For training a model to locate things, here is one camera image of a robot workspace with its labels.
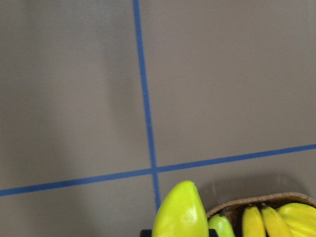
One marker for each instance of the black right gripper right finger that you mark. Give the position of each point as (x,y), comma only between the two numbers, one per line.
(212,233)

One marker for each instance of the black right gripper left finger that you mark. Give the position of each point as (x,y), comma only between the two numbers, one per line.
(146,233)

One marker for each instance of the wicker fruit basket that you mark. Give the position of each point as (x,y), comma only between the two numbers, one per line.
(233,209)

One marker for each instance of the green pear fruit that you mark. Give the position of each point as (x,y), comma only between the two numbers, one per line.
(221,225)

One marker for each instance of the yellow banana bunch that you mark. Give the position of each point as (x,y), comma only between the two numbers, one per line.
(290,220)

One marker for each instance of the brown paper table mat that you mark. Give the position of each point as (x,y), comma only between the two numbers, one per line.
(105,105)

